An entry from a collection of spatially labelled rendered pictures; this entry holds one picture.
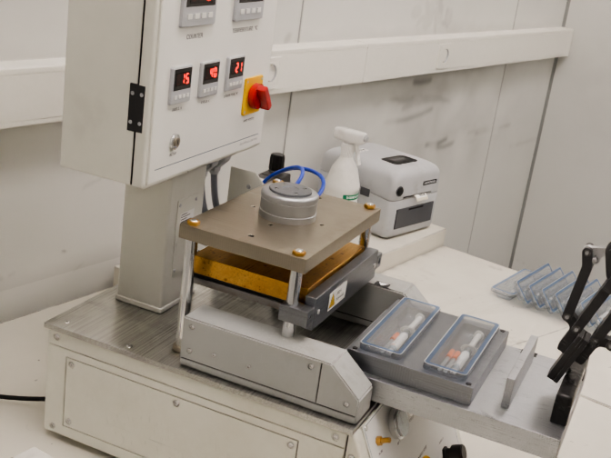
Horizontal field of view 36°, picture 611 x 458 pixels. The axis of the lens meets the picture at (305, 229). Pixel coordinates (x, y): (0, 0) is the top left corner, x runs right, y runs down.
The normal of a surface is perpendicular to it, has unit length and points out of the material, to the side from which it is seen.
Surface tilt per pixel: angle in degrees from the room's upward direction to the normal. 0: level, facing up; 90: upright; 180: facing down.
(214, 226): 0
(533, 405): 0
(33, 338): 0
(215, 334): 90
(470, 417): 90
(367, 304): 90
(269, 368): 90
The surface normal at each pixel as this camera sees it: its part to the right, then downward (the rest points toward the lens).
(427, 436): 0.88, -0.17
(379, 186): -0.66, 0.12
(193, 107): 0.90, 0.25
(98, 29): -0.40, 0.25
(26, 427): 0.13, -0.94
